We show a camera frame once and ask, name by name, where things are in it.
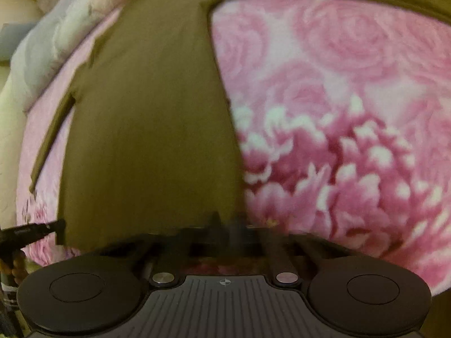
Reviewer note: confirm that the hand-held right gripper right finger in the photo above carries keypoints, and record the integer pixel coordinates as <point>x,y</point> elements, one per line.
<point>243,237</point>

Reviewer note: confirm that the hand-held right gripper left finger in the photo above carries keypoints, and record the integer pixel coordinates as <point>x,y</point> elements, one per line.
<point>211,237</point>

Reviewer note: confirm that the cream padded bed frame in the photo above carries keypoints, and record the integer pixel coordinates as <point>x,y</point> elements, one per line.
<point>8,130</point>

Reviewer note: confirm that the white grey duvet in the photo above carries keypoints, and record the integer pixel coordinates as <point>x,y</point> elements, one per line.
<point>42,52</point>

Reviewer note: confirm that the olive green shirt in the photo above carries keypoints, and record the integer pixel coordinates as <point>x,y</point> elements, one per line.
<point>151,130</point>

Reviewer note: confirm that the grey pillow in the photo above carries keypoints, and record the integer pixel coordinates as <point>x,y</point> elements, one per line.
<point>14,38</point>

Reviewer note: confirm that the pink floral blanket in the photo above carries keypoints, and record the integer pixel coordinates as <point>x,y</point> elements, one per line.
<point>334,112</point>

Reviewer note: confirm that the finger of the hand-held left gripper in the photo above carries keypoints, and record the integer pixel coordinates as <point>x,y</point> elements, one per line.
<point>35,231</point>

